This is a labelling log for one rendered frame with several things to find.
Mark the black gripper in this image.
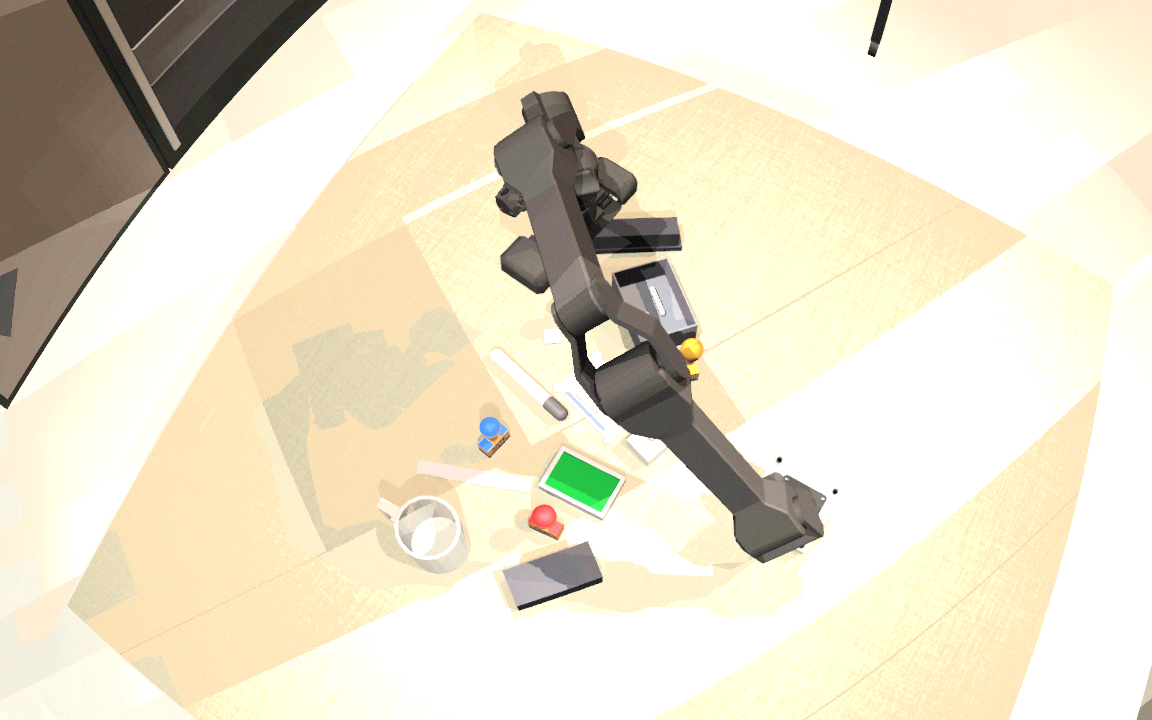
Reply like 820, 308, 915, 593
499, 157, 638, 294

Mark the white mug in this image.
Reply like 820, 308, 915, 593
377, 497, 471, 574

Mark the yellow rubber stamp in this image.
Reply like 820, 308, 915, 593
680, 338, 704, 382

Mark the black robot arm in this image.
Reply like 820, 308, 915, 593
493, 91, 827, 564

